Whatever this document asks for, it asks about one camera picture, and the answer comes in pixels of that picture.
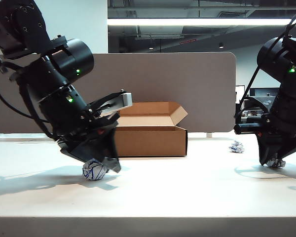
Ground large black display screen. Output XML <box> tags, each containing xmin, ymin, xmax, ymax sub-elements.
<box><xmin>249</xmin><ymin>87</ymin><xmax>281</xmax><ymax>97</ymax></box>

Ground long white ceiling light strip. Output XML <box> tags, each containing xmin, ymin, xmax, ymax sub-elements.
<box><xmin>107</xmin><ymin>18</ymin><xmax>293</xmax><ymax>26</ymax></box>

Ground open brown cardboard box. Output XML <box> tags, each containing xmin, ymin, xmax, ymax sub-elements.
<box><xmin>113</xmin><ymin>101</ymin><xmax>188</xmax><ymax>158</ymax></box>

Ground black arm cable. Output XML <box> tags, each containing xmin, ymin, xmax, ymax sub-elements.
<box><xmin>0</xmin><ymin>44</ymin><xmax>55</xmax><ymax>139</ymax></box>
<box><xmin>234</xmin><ymin>16</ymin><xmax>296</xmax><ymax>119</ymax></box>

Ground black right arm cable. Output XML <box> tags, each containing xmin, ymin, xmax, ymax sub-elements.
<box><xmin>234</xmin><ymin>16</ymin><xmax>296</xmax><ymax>119</ymax></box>

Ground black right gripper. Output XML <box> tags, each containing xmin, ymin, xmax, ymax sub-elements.
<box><xmin>255</xmin><ymin>114</ymin><xmax>296</xmax><ymax>166</ymax></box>

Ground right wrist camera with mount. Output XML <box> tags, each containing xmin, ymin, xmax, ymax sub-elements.
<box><xmin>233</xmin><ymin>97</ymin><xmax>271</xmax><ymax>135</ymax></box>

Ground black-marked paper ball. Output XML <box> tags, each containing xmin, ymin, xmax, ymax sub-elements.
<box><xmin>266</xmin><ymin>158</ymin><xmax>286</xmax><ymax>169</ymax></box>

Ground small blue-marked paper ball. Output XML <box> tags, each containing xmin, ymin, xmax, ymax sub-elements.
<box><xmin>228</xmin><ymin>140</ymin><xmax>246</xmax><ymax>154</ymax></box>

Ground blue-streaked paper ball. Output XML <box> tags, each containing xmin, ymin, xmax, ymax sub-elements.
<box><xmin>82</xmin><ymin>158</ymin><xmax>107</xmax><ymax>181</ymax></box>

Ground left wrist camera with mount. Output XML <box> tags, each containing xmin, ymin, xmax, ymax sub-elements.
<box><xmin>88</xmin><ymin>90</ymin><xmax>134</xmax><ymax>117</ymax></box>

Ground wide grey desk divider panel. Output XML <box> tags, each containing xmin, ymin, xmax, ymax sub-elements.
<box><xmin>0</xmin><ymin>52</ymin><xmax>237</xmax><ymax>134</ymax></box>

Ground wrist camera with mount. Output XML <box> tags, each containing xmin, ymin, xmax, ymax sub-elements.
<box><xmin>233</xmin><ymin>97</ymin><xmax>271</xmax><ymax>135</ymax></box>
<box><xmin>88</xmin><ymin>90</ymin><xmax>134</xmax><ymax>117</ymax></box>

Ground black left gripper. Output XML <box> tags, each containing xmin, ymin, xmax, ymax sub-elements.
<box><xmin>54</xmin><ymin>111</ymin><xmax>122</xmax><ymax>174</ymax></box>

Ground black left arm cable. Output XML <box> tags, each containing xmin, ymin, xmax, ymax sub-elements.
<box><xmin>0</xmin><ymin>44</ymin><xmax>55</xmax><ymax>139</ymax></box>

